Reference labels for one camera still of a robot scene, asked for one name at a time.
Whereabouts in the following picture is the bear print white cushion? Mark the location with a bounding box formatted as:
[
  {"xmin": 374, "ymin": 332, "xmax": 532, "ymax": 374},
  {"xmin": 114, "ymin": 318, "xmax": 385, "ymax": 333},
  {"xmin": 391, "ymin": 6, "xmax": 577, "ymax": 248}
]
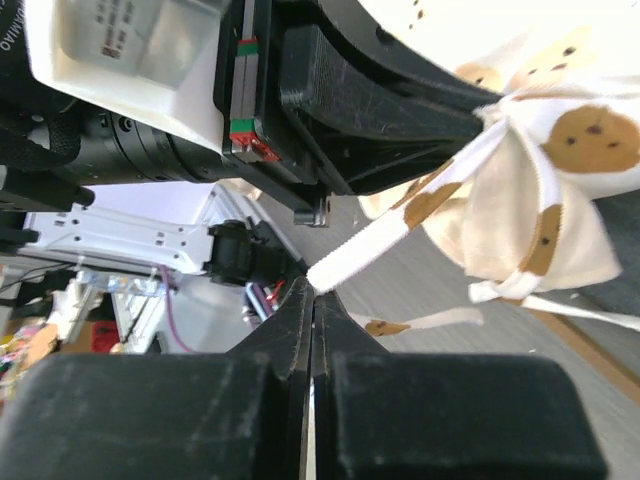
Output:
[{"xmin": 307, "ymin": 1, "xmax": 639, "ymax": 330}]

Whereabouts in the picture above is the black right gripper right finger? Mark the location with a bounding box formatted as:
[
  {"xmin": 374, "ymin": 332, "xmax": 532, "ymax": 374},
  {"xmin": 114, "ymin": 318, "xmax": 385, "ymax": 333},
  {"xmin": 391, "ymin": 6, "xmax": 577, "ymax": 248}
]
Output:
[{"xmin": 312, "ymin": 294, "xmax": 608, "ymax": 479}]

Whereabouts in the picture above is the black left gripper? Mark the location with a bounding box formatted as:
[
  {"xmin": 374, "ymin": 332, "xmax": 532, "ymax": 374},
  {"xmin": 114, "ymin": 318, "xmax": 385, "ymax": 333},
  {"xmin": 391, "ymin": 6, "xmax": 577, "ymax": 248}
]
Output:
[{"xmin": 214, "ymin": 1, "xmax": 500, "ymax": 227}]

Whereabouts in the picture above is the wooden pet bed frame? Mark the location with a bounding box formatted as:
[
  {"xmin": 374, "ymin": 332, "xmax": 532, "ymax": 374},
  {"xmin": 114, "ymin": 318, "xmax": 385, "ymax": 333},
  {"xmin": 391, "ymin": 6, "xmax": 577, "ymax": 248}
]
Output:
[{"xmin": 527, "ymin": 307, "xmax": 639, "ymax": 404}]

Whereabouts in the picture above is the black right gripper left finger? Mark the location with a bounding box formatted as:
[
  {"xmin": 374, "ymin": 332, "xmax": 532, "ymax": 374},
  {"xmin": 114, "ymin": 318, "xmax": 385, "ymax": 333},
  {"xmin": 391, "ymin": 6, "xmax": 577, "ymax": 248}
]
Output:
[{"xmin": 1, "ymin": 279, "xmax": 314, "ymax": 479}]

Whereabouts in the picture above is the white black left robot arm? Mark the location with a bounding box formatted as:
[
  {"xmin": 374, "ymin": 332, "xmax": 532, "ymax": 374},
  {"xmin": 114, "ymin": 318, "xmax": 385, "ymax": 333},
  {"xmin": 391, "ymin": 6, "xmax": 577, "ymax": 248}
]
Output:
[{"xmin": 1, "ymin": 1, "xmax": 498, "ymax": 227}]

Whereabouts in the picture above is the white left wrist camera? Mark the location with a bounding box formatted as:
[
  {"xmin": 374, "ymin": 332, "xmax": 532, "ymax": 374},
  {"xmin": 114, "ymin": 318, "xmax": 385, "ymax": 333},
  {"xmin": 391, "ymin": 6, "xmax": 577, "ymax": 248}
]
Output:
[{"xmin": 23, "ymin": 0, "xmax": 229, "ymax": 153}]

